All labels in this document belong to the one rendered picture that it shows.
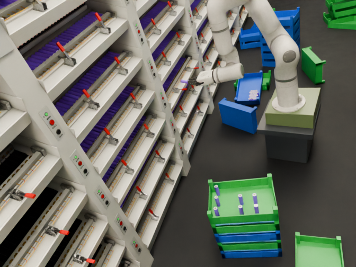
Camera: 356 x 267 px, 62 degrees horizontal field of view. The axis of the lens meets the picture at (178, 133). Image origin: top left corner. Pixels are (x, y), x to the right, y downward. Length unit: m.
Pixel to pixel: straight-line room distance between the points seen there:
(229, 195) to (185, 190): 0.56
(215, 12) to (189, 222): 1.17
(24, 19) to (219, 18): 0.87
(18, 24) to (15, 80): 0.17
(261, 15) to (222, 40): 0.22
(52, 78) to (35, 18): 0.20
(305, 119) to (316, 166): 0.35
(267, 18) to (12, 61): 1.12
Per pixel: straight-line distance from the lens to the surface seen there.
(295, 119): 1.82
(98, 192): 1.27
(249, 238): 1.51
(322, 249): 1.70
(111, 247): 1.50
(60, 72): 1.15
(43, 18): 1.11
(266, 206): 1.43
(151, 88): 1.63
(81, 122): 1.21
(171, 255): 1.77
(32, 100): 1.02
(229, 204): 1.45
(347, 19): 3.76
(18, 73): 1.00
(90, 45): 1.29
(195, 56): 2.27
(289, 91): 1.78
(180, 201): 1.95
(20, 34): 1.04
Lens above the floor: 1.49
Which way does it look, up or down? 38 degrees down
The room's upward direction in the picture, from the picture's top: 20 degrees counter-clockwise
